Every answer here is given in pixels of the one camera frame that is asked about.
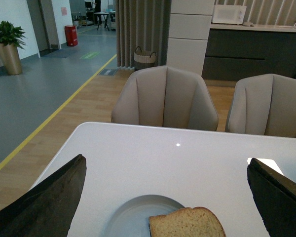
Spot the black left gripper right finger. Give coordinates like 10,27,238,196
247,158,296,237

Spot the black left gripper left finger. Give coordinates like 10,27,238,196
0,155,87,237

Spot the light blue round plate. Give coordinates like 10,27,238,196
104,195,184,237

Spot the brown bread slice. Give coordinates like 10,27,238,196
149,207,226,237

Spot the beige right chair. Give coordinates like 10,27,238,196
225,74,296,138

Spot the beige chair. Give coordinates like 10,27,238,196
111,66,219,131
225,74,296,138

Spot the gold plant pot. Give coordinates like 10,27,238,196
0,43,22,75

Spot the beige left chair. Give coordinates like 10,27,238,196
111,66,219,131

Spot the dark grey kitchen counter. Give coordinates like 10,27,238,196
202,27,296,81

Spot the red cabinet box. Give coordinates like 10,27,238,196
65,25,78,46

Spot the green potted plant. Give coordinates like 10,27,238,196
0,21,26,49

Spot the white microwave oven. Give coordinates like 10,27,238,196
212,4,247,25

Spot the white pillar cabinet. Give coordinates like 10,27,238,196
166,0,214,75

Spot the grey pleated curtain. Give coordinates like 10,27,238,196
115,0,171,68

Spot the woven basket with handles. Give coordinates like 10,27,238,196
134,46,157,71

